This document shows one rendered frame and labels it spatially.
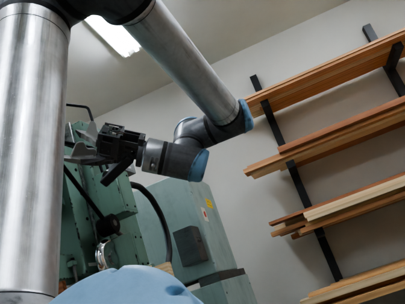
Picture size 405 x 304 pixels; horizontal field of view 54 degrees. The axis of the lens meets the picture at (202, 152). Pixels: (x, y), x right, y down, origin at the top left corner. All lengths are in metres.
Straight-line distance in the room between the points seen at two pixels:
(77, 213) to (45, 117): 0.77
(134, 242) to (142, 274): 0.93
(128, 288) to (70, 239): 0.97
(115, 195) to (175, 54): 0.62
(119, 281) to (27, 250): 0.16
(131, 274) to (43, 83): 0.33
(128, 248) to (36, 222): 0.79
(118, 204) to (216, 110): 0.49
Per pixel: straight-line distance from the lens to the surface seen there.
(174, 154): 1.01
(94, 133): 1.12
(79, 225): 1.28
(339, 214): 2.76
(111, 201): 1.31
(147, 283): 0.31
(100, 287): 0.33
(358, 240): 3.26
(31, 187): 0.49
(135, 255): 1.23
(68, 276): 1.23
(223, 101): 0.98
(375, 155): 3.35
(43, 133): 0.53
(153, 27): 0.76
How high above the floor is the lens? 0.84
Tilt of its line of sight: 19 degrees up
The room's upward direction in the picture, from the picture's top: 19 degrees counter-clockwise
